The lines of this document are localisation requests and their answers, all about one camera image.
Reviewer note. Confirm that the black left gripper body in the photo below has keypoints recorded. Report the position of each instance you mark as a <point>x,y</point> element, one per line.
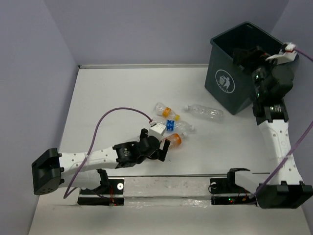
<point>154,155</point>

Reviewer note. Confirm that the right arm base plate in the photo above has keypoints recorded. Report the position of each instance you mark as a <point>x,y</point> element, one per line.
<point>223,193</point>

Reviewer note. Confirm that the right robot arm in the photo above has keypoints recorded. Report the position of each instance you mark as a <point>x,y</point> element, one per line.
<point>284,187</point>

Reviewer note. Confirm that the large clear unlabeled bottle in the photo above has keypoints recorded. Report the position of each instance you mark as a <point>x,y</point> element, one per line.
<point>203,112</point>

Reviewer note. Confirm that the dark green plastic bin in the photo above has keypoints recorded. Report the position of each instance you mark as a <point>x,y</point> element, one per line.
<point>231,87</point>

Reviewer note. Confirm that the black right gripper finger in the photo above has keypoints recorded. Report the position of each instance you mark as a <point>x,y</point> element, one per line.
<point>243,56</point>
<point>246,66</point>

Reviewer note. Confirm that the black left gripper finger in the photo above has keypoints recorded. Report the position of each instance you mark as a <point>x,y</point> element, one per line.
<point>162,152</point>
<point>143,135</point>

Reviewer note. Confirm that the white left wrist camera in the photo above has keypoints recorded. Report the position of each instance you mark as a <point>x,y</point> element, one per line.
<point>157,130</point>

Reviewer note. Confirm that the small bottle yellow cap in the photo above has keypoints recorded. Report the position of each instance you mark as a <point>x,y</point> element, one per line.
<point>166,112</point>

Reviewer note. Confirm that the clear bottle blue label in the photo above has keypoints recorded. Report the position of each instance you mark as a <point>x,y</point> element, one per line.
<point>174,125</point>

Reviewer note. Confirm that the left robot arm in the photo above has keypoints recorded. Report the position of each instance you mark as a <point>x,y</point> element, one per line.
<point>53,170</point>

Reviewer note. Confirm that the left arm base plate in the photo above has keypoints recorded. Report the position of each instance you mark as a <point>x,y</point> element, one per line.
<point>110,196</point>

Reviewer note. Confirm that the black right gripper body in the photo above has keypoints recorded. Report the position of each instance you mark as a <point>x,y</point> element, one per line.
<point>259,75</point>

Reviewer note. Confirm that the large orange label bottle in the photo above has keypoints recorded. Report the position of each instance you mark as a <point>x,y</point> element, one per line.
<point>175,139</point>

